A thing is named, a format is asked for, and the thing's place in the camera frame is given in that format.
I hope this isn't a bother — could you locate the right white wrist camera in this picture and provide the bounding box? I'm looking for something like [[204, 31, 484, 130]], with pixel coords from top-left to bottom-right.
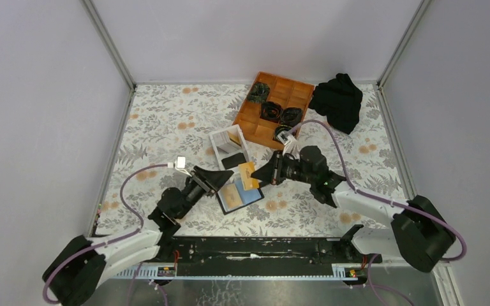
[[276, 131, 299, 157]]

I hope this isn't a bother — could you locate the purple cable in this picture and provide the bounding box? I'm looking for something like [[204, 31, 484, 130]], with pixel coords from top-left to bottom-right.
[[41, 162, 177, 306], [285, 119, 469, 306]]

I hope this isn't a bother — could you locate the slotted cable duct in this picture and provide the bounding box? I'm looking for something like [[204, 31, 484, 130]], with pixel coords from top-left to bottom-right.
[[114, 262, 359, 281]]

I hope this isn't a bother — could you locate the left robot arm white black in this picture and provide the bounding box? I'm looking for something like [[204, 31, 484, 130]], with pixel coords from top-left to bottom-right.
[[42, 166, 234, 305]]

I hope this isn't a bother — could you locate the dark rolled item right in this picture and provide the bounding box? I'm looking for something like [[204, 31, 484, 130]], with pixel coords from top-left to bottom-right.
[[279, 107, 303, 128]]

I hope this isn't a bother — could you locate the orange compartment tray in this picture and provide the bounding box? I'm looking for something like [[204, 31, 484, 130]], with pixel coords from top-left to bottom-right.
[[233, 72, 315, 150]]

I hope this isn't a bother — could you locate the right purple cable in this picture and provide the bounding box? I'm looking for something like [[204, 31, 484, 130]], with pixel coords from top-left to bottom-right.
[[285, 119, 469, 306]]

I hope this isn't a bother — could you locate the black leather card holder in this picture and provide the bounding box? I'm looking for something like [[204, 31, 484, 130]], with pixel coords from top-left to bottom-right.
[[216, 179, 264, 215]]

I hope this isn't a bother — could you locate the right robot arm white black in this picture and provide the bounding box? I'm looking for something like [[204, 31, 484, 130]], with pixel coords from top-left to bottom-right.
[[251, 146, 456, 272]]

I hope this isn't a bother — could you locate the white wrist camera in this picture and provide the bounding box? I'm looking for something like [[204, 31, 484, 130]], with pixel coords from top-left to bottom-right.
[[174, 156, 192, 177], [276, 131, 299, 157]]

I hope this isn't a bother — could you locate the dark rolled item top left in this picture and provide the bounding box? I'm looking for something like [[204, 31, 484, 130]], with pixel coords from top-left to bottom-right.
[[246, 82, 271, 104]]

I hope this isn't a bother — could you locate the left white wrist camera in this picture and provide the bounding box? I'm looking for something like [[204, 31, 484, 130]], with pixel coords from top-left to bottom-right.
[[174, 156, 192, 177]]

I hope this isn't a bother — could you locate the black card in box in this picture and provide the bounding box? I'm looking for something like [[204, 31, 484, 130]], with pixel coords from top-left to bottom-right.
[[221, 152, 248, 170]]

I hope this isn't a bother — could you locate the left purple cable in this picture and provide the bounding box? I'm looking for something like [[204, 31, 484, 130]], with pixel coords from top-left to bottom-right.
[[41, 162, 177, 306]]

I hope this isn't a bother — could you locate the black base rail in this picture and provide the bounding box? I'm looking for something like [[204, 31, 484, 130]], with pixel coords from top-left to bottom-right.
[[148, 236, 382, 269]]

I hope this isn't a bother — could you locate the black crumpled cloth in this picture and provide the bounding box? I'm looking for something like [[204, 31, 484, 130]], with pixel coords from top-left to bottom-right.
[[308, 73, 363, 135]]

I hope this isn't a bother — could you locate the white plastic card box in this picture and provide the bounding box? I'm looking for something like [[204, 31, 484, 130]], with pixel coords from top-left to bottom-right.
[[209, 124, 251, 170]]

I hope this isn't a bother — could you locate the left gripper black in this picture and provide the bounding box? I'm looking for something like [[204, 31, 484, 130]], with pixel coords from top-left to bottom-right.
[[177, 167, 233, 221]]

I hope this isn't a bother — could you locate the dark rolled item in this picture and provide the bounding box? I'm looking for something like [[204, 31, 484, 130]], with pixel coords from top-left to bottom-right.
[[260, 101, 283, 123], [273, 124, 296, 144], [246, 82, 271, 104], [279, 107, 303, 128]]

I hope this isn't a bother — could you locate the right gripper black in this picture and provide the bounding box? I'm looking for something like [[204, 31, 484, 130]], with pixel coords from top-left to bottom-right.
[[251, 150, 315, 186]]

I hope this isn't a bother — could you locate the dark rolled item middle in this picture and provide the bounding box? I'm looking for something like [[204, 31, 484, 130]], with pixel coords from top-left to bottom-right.
[[260, 101, 283, 123]]

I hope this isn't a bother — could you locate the dark rolled item bottom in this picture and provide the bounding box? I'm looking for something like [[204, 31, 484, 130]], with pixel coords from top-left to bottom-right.
[[273, 124, 296, 144]]

